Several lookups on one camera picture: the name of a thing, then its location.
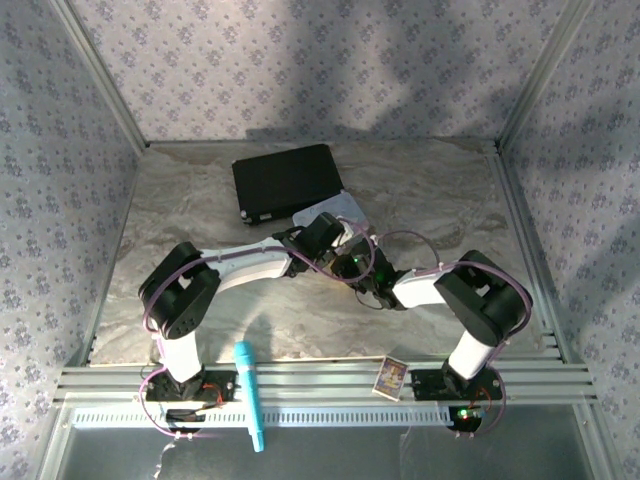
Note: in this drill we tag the small printed card box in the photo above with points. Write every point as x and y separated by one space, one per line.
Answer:
391 378

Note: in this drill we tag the aluminium frame post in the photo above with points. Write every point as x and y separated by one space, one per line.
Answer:
545 75

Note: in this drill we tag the black rectangular case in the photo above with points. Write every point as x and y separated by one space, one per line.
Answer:
285 180

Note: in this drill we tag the turquoise marker pen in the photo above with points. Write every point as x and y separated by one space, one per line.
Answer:
249 385

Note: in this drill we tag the aluminium table side rail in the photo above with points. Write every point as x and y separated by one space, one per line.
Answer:
520 225

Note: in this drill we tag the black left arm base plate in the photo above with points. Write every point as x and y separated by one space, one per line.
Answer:
225 388

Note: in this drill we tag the black right controller board with LEDs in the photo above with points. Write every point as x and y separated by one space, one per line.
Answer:
465 422

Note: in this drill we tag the grey metal sheet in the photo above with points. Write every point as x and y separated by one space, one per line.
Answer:
350 456

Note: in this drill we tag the aluminium rail beam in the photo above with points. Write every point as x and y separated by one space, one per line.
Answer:
325 380

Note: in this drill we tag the black left controller board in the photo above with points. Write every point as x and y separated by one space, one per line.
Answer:
185 416

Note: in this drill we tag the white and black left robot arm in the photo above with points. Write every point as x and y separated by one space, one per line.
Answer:
181 350

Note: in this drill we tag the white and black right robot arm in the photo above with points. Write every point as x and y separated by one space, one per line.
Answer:
470 355

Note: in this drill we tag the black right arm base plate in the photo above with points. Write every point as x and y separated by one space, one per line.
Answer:
425 385

